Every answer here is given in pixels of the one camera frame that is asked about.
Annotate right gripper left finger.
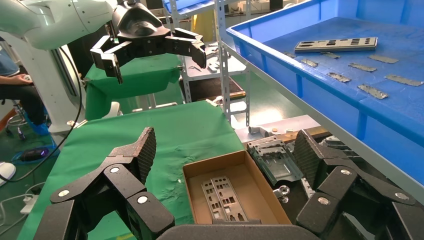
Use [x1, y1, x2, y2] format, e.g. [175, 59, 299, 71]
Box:
[33, 126, 175, 240]

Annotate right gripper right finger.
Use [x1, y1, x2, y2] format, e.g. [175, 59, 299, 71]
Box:
[293, 129, 424, 240]

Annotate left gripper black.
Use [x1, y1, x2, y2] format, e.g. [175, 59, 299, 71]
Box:
[90, 0, 208, 84]

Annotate grey pipe elbow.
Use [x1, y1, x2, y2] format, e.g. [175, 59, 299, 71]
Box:
[248, 125, 273, 139]

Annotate black parts tray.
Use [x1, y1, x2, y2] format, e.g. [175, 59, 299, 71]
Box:
[245, 132, 424, 240]

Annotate brown cardboard box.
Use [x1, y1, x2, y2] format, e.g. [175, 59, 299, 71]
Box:
[182, 149, 292, 226]

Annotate person's hand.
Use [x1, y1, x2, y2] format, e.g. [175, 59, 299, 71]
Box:
[14, 74, 33, 86]

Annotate small green table cloth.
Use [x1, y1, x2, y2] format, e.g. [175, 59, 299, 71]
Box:
[84, 52, 183, 121]

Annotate dark stacked metal plates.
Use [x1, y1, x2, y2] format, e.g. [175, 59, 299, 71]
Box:
[318, 135, 362, 160]

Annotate yellow tape strip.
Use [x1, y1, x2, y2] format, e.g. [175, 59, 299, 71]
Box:
[105, 232, 135, 240]

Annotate small blue plastic bin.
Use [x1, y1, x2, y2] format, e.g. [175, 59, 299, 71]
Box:
[162, 0, 216, 14]

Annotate yellow sheet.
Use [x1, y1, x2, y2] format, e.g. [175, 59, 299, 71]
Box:
[190, 9, 216, 42]

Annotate white plastic chair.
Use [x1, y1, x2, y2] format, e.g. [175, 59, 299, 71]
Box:
[100, 101, 123, 120]

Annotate wooden batten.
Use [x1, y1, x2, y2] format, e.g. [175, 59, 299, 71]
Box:
[243, 125, 332, 145]

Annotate large blue plastic bin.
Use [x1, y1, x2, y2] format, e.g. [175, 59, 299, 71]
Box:
[225, 0, 424, 186]

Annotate dark board wooden edge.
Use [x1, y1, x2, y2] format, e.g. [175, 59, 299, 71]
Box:
[178, 76, 247, 102]

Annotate white flat panel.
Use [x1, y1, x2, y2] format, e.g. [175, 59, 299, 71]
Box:
[234, 114, 322, 144]

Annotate grey slotted metal shelf rack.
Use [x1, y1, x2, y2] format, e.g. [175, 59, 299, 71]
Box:
[162, 0, 253, 127]

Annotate black device purple light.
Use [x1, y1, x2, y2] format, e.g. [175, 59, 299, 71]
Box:
[18, 147, 51, 163]

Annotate white power strip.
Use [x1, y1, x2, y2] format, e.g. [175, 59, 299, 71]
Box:
[19, 195, 40, 216]

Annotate blue shoe cover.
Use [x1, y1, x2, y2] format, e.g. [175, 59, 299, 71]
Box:
[24, 114, 51, 136]

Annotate white round floor base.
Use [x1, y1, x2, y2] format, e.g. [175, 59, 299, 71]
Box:
[0, 161, 17, 187]

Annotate metal stool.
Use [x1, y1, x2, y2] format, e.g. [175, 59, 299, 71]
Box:
[4, 99, 28, 141]

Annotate seated person blue shirt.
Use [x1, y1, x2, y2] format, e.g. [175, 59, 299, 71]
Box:
[0, 36, 46, 127]

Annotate long silver I/O shield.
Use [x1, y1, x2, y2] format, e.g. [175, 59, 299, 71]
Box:
[293, 36, 379, 54]

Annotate white table frame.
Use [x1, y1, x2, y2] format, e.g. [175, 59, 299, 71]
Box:
[131, 93, 179, 114]

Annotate silver metal bracket part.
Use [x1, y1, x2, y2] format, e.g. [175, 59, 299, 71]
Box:
[246, 135, 304, 186]

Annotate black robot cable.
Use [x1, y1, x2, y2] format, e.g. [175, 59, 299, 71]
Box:
[0, 47, 83, 184]

